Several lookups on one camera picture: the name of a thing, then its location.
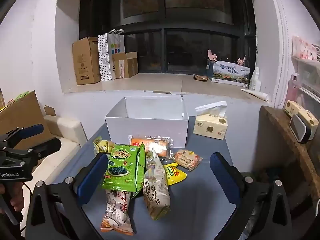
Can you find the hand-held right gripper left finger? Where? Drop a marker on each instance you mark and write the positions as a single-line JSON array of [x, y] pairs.
[[92, 178]]

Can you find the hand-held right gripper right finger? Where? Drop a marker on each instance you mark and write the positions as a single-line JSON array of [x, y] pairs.
[[221, 177]]

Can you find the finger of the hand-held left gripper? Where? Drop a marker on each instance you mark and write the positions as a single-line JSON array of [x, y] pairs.
[[31, 130], [47, 145]]

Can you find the green seaweed snack packet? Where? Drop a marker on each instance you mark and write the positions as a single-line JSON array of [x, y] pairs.
[[122, 167]]

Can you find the beige illustrated snack bag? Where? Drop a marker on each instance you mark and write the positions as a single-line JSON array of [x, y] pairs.
[[156, 187]]

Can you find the orange sausage packet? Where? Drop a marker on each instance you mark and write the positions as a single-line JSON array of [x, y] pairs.
[[153, 143]]

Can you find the white cardboard box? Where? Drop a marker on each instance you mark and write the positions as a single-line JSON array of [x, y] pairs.
[[155, 128]]

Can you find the person's left hand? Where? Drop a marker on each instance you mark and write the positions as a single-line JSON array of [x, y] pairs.
[[11, 196]]

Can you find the large flat cardboard sheet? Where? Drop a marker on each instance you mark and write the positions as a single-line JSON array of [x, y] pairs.
[[22, 120]]

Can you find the white sofa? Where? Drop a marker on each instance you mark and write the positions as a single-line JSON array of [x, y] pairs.
[[65, 135]]

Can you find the small yellow candy packet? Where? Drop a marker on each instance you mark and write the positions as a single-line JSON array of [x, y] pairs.
[[102, 145]]

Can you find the green packets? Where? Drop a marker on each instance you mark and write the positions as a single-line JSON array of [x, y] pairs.
[[17, 97]]

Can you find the blue tablecloth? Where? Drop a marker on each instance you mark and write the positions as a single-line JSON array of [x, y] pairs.
[[197, 205]]

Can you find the round cookie clear packet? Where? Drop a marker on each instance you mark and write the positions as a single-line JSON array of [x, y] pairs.
[[187, 158]]

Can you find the illustrated peanut packet orange edge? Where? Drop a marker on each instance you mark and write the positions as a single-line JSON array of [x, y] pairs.
[[117, 210]]

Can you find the yellow sauce packet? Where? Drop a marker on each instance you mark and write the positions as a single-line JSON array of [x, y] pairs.
[[175, 175]]

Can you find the beige tissue pack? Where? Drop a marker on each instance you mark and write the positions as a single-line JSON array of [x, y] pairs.
[[212, 127]]

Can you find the brown wooden shelf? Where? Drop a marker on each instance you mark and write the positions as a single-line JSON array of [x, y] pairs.
[[280, 140]]

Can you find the tall brown cardboard box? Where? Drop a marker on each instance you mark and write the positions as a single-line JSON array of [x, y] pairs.
[[86, 60]]

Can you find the white tube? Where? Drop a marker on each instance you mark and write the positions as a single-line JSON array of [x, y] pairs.
[[255, 94]]

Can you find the white black small device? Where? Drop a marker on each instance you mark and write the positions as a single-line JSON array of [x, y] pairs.
[[298, 128]]

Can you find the brown wrapper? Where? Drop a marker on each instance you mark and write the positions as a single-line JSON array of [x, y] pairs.
[[200, 77]]

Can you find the printed landscape gift box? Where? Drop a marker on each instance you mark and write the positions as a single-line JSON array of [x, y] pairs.
[[231, 75]]

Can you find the white plastic bottle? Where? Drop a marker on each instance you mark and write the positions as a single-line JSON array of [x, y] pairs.
[[255, 80]]

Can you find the cream printed small box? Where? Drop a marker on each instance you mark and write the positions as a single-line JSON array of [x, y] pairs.
[[298, 108]]

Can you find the polka dot paper bag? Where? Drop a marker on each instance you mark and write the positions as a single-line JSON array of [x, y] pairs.
[[110, 52]]

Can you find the small open cardboard box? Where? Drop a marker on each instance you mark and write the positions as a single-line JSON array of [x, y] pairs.
[[126, 65]]

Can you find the pink handheld fan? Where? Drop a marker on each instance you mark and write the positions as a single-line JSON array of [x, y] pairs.
[[212, 55]]

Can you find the clear plastic drawer unit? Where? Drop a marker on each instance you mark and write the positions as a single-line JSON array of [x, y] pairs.
[[307, 85]]

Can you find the floral cloth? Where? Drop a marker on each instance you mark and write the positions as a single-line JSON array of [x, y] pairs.
[[305, 48]]

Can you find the dark window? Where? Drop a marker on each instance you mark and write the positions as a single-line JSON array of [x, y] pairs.
[[175, 17]]

